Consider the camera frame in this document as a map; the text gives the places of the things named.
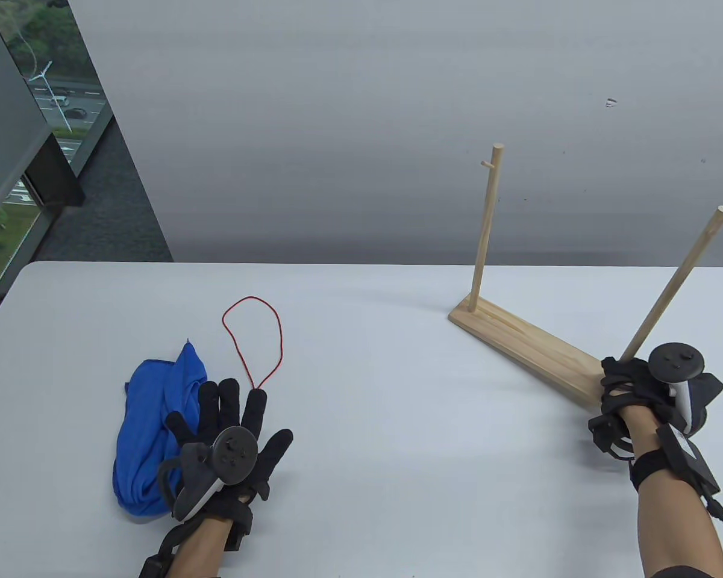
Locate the person's left hand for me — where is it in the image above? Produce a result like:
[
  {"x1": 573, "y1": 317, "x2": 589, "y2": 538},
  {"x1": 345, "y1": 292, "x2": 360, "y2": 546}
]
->
[{"x1": 165, "y1": 378, "x2": 294, "y2": 536}]

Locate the person's right hand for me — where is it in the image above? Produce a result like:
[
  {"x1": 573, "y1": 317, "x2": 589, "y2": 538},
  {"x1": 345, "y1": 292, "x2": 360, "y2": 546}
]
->
[{"x1": 588, "y1": 356, "x2": 680, "y2": 463}]

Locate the blue towel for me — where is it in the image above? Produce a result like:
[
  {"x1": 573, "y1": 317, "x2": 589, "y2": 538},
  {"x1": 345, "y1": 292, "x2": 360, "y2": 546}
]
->
[{"x1": 112, "y1": 340, "x2": 209, "y2": 517}]

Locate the red elastic cord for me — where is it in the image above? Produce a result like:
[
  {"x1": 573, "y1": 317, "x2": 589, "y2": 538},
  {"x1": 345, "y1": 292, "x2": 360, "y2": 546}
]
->
[{"x1": 222, "y1": 296, "x2": 284, "y2": 392}]

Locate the wooden rack with posts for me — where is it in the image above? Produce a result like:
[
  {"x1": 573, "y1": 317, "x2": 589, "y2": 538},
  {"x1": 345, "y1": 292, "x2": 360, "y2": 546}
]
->
[{"x1": 448, "y1": 143, "x2": 723, "y2": 410}]

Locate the person's left forearm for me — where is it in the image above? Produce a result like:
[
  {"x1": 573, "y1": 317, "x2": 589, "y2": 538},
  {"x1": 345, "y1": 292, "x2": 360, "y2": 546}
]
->
[{"x1": 172, "y1": 515, "x2": 236, "y2": 578}]

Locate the person's right forearm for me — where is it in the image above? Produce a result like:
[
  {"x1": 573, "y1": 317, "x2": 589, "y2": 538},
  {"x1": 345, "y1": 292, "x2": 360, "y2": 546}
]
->
[{"x1": 618, "y1": 406, "x2": 723, "y2": 578}]

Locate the black hand controller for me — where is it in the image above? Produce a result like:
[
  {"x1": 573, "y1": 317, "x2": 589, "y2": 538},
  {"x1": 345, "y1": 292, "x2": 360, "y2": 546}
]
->
[
  {"x1": 648, "y1": 342, "x2": 723, "y2": 435},
  {"x1": 158, "y1": 426, "x2": 258, "y2": 522}
]

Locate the labelled black wrist box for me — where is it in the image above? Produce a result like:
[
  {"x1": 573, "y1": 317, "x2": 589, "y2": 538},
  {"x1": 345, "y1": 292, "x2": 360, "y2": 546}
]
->
[{"x1": 630, "y1": 424, "x2": 721, "y2": 497}]

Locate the black shirt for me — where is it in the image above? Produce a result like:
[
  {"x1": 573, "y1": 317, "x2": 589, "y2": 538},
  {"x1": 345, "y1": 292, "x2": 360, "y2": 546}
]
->
[{"x1": 648, "y1": 565, "x2": 721, "y2": 578}]

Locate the glass window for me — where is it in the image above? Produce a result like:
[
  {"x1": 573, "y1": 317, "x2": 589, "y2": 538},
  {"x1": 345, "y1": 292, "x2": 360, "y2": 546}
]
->
[{"x1": 0, "y1": 0, "x2": 114, "y2": 302}]

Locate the grey column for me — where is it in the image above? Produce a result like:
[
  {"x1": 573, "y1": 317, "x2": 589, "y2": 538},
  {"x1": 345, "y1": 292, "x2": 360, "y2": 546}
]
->
[{"x1": 0, "y1": 0, "x2": 86, "y2": 238}]

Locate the short black glove cable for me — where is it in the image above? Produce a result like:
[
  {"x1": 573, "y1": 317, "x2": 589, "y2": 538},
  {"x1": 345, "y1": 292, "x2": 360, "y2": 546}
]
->
[{"x1": 155, "y1": 521, "x2": 187, "y2": 561}]

